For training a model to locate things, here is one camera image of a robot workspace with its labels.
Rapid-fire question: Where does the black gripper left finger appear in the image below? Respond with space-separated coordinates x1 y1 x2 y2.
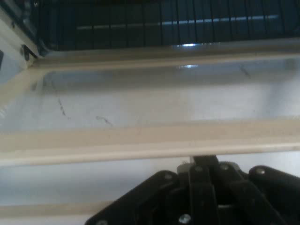
84 155 220 225

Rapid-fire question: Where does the cream oven door with glass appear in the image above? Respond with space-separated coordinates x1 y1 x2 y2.
0 43 300 220

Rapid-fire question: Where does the cream toaster oven body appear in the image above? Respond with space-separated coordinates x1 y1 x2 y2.
0 0 300 71

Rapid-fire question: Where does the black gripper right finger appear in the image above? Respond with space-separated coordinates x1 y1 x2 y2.
205 155 300 225

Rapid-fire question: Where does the metal wire oven rack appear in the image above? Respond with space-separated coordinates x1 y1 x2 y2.
38 0 300 50

